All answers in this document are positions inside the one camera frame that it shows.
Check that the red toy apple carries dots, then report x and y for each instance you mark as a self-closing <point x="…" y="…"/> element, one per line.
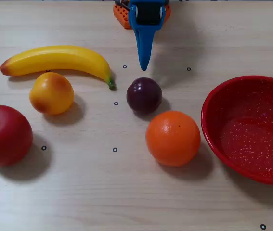
<point x="6" y="137"/>

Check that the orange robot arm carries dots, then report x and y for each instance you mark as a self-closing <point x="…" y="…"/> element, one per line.
<point x="117" y="2"/>

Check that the yellow toy banana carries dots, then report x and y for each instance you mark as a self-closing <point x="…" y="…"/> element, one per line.
<point x="54" y="59"/>

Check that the orange robot base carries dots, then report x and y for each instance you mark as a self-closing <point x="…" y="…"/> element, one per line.
<point x="121" y="16"/>

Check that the orange toy orange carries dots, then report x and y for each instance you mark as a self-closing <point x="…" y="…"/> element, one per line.
<point x="172" y="139"/>

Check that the red speckled bowl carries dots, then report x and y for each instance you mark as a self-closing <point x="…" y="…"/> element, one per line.
<point x="247" y="134"/>

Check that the dark purple toy plum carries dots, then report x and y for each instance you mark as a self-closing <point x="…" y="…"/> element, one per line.
<point x="144" y="96"/>

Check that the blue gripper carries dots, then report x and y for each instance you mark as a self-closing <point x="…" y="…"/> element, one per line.
<point x="147" y="16"/>

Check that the yellow orange toy peach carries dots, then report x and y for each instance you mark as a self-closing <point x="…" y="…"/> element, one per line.
<point x="52" y="93"/>

